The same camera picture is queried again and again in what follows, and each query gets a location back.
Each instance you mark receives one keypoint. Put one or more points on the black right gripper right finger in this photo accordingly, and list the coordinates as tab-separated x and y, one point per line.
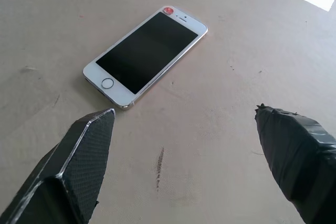
302	161

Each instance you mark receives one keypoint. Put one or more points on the white smartphone with black screen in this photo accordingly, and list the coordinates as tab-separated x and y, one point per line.
147	51

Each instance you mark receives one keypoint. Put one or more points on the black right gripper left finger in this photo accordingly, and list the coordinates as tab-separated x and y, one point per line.
76	171

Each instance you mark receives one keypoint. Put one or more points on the red round sticker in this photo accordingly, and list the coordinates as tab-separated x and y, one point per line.
168	10

